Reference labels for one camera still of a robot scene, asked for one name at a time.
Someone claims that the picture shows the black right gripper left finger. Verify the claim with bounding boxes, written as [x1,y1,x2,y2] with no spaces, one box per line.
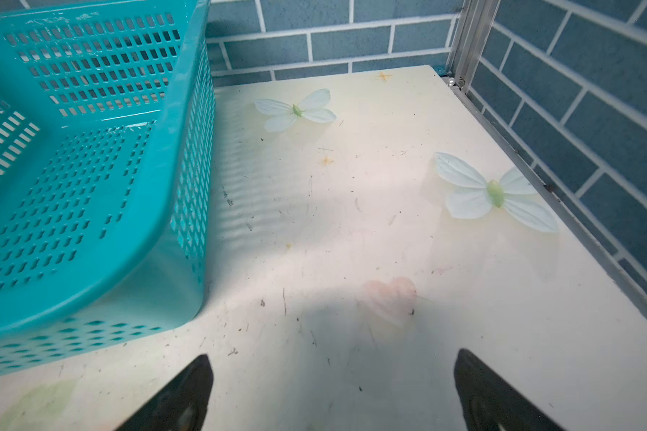
[117,354,214,430]

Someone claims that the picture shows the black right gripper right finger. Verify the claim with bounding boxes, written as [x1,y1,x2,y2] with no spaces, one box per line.
[453,348,563,431]

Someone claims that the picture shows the teal perforated plastic basket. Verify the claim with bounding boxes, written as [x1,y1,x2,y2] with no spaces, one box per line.
[0,1,215,376]

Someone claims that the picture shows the aluminium corner post right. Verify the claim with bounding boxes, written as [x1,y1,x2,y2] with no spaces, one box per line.
[447,0,500,93]

